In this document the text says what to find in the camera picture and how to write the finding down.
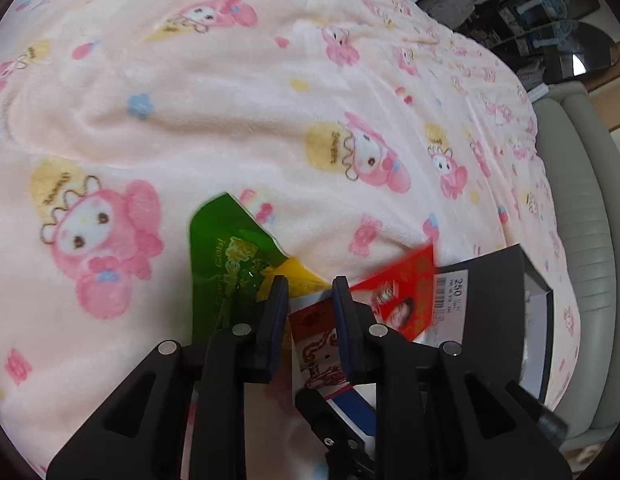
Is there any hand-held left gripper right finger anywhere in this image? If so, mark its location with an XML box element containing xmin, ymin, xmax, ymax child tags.
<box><xmin>331</xmin><ymin>275</ymin><xmax>574</xmax><ymax>480</ymax></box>

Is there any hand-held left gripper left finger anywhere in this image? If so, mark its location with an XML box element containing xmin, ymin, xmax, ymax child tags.
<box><xmin>46</xmin><ymin>275</ymin><xmax>290</xmax><ymax>480</ymax></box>

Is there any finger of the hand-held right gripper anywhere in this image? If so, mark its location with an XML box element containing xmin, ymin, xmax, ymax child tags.
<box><xmin>294</xmin><ymin>386</ymin><xmax>382</xmax><ymax>480</ymax></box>

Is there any red packet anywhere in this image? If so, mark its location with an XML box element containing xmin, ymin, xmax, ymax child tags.
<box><xmin>349</xmin><ymin>244</ymin><xmax>437</xmax><ymax>344</ymax></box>

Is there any green and white snack packet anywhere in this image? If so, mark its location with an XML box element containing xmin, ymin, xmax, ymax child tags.
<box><xmin>187</xmin><ymin>192</ymin><xmax>355</xmax><ymax>402</ymax></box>

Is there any black box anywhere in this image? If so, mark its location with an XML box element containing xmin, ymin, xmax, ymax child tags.
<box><xmin>412</xmin><ymin>244</ymin><xmax>557</xmax><ymax>404</ymax></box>

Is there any pink printed blanket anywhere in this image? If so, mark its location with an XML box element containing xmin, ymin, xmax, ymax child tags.
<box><xmin>0</xmin><ymin>0</ymin><xmax>584</xmax><ymax>480</ymax></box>

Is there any black glass oval table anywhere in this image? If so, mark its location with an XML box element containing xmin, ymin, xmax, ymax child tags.
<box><xmin>500</xmin><ymin>20</ymin><xmax>620</xmax><ymax>82</ymax></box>

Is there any grey leather bed frame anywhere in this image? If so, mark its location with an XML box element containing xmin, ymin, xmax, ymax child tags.
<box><xmin>532</xmin><ymin>82</ymin><xmax>619</xmax><ymax>457</ymax></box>

